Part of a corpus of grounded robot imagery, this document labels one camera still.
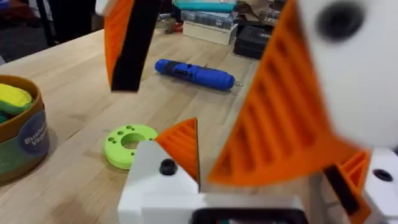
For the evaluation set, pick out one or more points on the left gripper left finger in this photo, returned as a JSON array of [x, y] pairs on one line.
[[149, 186]]

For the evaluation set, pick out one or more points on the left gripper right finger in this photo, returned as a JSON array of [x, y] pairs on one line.
[[382, 193]]

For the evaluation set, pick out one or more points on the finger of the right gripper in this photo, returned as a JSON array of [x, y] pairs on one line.
[[130, 46], [280, 124]]

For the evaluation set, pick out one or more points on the blue electric screwdriver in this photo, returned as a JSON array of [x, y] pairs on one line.
[[199, 76]]

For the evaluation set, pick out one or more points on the green disc with holes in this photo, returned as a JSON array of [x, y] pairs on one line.
[[116, 155]]

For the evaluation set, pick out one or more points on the cream box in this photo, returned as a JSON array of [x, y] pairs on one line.
[[208, 35]]

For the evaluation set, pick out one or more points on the clear plastic box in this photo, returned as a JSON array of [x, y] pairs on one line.
[[205, 18]]

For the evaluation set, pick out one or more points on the teal box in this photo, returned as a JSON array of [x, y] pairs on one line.
[[205, 6]]

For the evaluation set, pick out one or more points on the black case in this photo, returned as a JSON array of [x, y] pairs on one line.
[[252, 43]]

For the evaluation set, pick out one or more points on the brown tub with toys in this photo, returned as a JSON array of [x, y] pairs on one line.
[[18, 149]]

